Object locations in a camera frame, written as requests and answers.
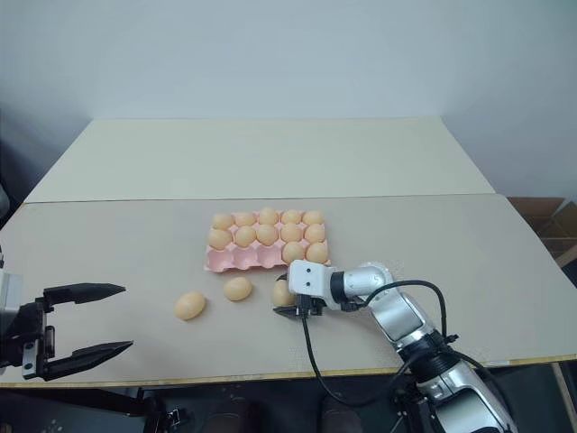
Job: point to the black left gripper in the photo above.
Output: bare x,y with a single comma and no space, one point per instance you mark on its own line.
32,325

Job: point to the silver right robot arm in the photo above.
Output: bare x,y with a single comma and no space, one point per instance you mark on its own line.
396,312

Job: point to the black metal frame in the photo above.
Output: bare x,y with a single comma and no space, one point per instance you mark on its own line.
90,408

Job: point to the tan egg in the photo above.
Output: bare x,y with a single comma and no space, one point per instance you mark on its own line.
266,234
219,238
314,233
268,216
291,217
238,288
317,252
293,251
282,294
245,219
313,218
190,306
222,221
291,232
245,236

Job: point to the brown cardboard box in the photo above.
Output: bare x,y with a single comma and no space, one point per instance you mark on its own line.
547,225

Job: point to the pink egg carton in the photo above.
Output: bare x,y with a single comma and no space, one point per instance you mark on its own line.
234,259

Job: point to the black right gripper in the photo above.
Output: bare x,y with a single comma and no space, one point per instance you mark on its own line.
311,305

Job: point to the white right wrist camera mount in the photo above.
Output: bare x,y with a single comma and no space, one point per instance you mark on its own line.
308,277

